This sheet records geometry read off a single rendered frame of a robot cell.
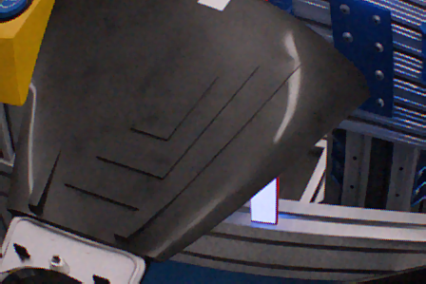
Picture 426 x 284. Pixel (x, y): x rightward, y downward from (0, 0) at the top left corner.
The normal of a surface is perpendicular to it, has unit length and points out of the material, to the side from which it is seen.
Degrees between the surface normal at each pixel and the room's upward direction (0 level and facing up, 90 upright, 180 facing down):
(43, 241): 0
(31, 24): 90
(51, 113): 6
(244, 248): 90
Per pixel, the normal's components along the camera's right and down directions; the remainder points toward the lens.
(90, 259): -0.07, -0.73
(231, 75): 0.21, -0.69
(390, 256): -0.31, 0.66
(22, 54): 0.95, 0.16
